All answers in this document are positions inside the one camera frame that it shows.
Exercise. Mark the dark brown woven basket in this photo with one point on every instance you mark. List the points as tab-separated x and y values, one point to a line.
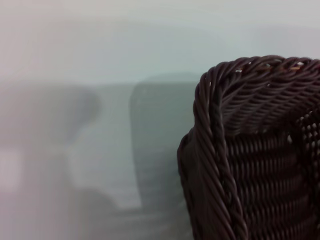
262	175

